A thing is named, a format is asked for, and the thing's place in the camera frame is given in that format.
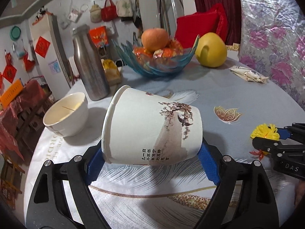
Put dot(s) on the crumpled white tissue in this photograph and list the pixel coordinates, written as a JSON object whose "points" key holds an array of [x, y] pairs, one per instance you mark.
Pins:
{"points": [[247, 74]]}

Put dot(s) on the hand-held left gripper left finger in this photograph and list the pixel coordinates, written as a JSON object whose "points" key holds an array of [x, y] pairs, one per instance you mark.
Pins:
{"points": [[95, 164]]}

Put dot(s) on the red cushion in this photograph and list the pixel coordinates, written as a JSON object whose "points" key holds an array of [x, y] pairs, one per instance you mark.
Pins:
{"points": [[197, 26]]}

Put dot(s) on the white refrigerator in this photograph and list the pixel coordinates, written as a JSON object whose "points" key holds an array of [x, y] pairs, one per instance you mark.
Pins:
{"points": [[54, 52]]}

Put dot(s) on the small red diamond poster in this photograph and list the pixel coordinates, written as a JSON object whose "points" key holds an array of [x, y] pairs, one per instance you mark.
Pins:
{"points": [[9, 74]]}

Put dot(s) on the red hanging pouch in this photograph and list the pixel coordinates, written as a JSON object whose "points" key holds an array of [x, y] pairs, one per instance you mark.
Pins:
{"points": [[29, 63]]}

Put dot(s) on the clear hanging plastic bag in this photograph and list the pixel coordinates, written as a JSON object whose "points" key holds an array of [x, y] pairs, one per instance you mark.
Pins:
{"points": [[19, 50]]}

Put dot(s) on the orange red gift box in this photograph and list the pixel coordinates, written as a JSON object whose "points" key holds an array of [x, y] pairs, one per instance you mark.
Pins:
{"points": [[99, 35]]}

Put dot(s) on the table with red cloth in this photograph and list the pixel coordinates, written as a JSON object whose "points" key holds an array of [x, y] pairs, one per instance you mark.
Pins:
{"points": [[19, 114]]}

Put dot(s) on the white ceramic bowl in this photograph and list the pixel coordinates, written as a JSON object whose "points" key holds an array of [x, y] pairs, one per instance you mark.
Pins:
{"points": [[69, 121]]}

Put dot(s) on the red diamond fridge poster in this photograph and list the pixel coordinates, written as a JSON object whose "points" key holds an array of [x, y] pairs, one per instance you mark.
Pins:
{"points": [[43, 47]]}

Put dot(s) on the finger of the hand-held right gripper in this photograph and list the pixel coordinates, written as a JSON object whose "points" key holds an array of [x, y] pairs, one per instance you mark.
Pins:
{"points": [[293, 131], [269, 144]]}

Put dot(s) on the steel thermos bottle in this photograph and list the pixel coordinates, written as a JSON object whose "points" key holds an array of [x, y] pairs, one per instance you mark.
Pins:
{"points": [[91, 71]]}

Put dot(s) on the floral plastic sheet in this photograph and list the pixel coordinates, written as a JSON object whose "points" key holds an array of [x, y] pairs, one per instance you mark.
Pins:
{"points": [[274, 28]]}

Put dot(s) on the white printed paper cup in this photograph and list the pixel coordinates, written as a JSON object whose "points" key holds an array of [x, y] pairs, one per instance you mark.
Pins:
{"points": [[143, 128]]}

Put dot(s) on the beige hanging bag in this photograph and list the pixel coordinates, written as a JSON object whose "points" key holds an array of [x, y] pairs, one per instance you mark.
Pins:
{"points": [[95, 13]]}

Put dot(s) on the blue fridge sticker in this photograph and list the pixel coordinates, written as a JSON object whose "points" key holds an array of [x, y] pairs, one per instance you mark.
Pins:
{"points": [[53, 67]]}

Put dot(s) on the yellow snack bag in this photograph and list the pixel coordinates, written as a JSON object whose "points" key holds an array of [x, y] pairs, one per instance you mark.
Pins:
{"points": [[110, 71]]}

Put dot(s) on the yellow pompom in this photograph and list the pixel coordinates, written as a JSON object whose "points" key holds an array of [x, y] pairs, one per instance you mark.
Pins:
{"points": [[263, 130]]}

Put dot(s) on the black hanging bag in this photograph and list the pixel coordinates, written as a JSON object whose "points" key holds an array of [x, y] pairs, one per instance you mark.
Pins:
{"points": [[138, 16]]}

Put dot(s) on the panda plush toy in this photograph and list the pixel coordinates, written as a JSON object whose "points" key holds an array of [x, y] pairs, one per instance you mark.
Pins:
{"points": [[41, 14]]}

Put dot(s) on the long orange box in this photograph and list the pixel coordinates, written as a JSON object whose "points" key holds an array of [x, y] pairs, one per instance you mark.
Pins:
{"points": [[12, 94]]}

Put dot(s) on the white tote bag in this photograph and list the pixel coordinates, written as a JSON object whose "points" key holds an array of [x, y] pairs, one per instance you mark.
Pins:
{"points": [[124, 6]]}

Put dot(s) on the large orange fruit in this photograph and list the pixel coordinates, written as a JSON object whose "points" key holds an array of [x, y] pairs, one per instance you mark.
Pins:
{"points": [[154, 39]]}

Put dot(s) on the wrapped oranges in bowl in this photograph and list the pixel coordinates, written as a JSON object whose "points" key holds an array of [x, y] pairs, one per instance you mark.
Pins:
{"points": [[166, 51]]}

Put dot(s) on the red handbag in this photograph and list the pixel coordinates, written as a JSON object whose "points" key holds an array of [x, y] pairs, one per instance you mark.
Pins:
{"points": [[109, 10]]}

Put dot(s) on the green round plate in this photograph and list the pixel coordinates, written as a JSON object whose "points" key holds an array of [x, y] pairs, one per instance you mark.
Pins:
{"points": [[15, 33]]}

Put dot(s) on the blue glass fruit bowl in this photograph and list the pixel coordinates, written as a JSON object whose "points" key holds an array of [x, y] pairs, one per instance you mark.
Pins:
{"points": [[157, 65]]}

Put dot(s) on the yellow pomelo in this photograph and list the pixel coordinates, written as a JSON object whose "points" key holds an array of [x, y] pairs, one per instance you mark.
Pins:
{"points": [[211, 51]]}

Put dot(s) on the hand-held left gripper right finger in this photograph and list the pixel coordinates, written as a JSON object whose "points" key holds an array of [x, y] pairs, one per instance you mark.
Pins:
{"points": [[209, 165]]}

